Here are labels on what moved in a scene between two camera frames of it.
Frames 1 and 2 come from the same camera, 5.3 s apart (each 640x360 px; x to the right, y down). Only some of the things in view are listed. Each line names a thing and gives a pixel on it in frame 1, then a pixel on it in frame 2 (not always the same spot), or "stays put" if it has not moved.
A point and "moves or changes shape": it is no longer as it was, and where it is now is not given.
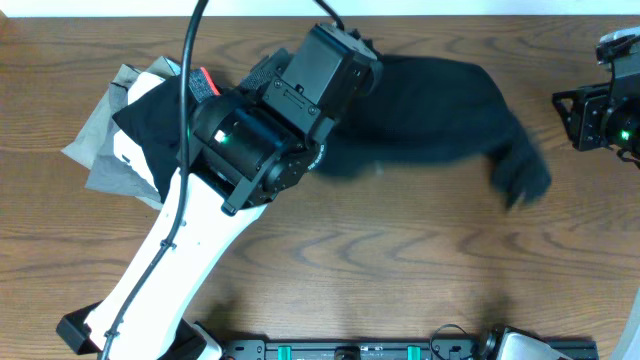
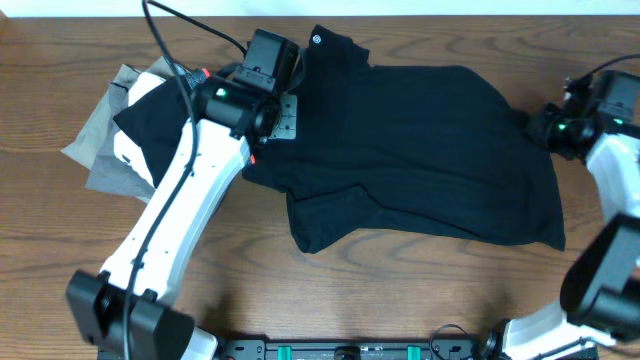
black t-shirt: (426, 110) moves or changes shape
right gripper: (584, 128) -> (535, 128)
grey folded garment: (94, 146) stays put
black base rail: (359, 349) stays put
